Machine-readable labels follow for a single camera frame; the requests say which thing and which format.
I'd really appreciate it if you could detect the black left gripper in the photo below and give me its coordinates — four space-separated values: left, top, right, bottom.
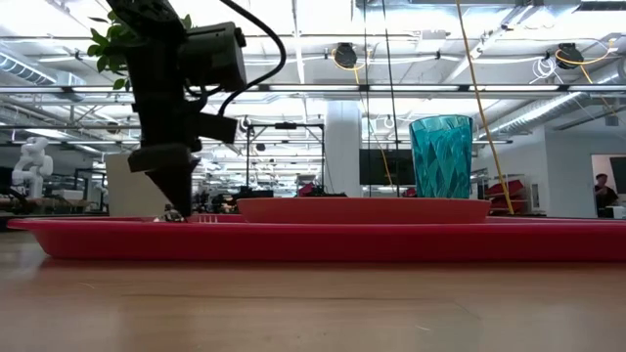
127 91 202 219

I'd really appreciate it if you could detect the silver spoon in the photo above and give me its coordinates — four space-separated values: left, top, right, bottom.
155 203 188 224

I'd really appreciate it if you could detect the red plastic tray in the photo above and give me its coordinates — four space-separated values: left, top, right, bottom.
7 217 626 261

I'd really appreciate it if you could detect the coral plastic plate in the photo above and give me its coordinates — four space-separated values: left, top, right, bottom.
237 197 492 225

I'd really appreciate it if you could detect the teal faceted plastic cup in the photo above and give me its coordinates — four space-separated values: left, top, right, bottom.
409 114 474 199

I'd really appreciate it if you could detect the white plant pot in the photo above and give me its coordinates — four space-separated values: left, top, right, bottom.
104 154 170 217

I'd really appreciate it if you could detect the cluttered workbench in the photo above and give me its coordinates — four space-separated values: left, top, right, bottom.
0 195 107 216

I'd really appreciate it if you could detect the small green potted tree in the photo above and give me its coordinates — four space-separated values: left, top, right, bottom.
86 9 193 92

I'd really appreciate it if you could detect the white building column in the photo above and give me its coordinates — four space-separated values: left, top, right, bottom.
325 101 363 197

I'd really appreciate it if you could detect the long ceiling light bar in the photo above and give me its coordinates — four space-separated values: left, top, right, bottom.
0 83 626 95

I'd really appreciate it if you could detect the red storage bin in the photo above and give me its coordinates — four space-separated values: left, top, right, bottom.
484 179 525 198
488 195 530 213

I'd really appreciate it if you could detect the person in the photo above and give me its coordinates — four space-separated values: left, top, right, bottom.
594 172 620 219

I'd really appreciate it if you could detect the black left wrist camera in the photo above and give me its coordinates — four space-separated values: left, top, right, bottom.
198 112 239 145

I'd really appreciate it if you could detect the black gantry frame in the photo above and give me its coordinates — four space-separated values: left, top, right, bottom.
246 121 327 197

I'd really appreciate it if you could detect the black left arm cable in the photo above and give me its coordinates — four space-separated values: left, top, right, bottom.
217 0 288 117

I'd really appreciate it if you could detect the silver ventilation duct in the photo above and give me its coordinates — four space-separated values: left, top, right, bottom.
0 51 87 102
488 61 626 139

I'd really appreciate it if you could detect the black hanging cable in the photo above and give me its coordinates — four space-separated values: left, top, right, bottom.
363 0 372 198
380 0 401 198

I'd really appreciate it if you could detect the thin yellow hanging cable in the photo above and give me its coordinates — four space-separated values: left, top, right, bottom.
353 66 395 195

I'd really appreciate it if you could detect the thick yellow hanging cable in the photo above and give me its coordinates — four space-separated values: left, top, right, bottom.
455 0 515 215

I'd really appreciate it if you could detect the white coiled cable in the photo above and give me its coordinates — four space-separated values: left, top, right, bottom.
531 57 563 85

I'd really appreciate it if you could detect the yellow reel cable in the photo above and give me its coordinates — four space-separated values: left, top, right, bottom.
555 38 626 126

